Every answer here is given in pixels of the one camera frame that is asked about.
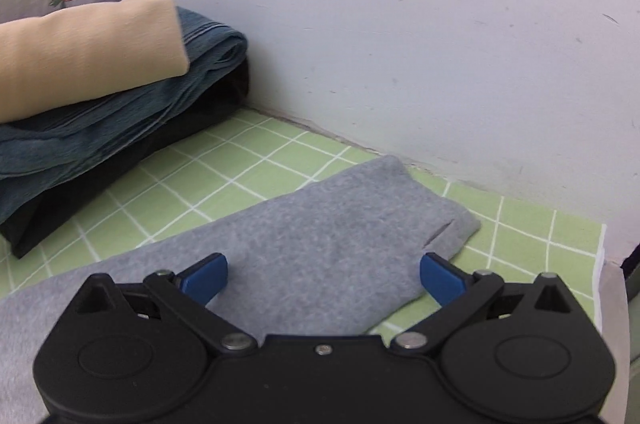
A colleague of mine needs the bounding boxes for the folded beige garment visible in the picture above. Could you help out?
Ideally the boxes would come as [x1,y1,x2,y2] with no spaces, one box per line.
[1,0,189,123]

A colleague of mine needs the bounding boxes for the grey zip hoodie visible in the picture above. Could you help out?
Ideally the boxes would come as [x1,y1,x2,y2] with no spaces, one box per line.
[1,156,480,423]

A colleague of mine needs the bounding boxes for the folded black garment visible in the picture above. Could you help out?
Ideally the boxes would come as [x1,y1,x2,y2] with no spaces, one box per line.
[1,61,250,259]

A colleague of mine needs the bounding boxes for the green grid mat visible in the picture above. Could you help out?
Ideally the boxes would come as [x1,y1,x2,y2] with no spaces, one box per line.
[1,110,605,321]

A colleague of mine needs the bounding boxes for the folded blue jeans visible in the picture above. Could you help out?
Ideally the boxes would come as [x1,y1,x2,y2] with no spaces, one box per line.
[1,8,248,220]

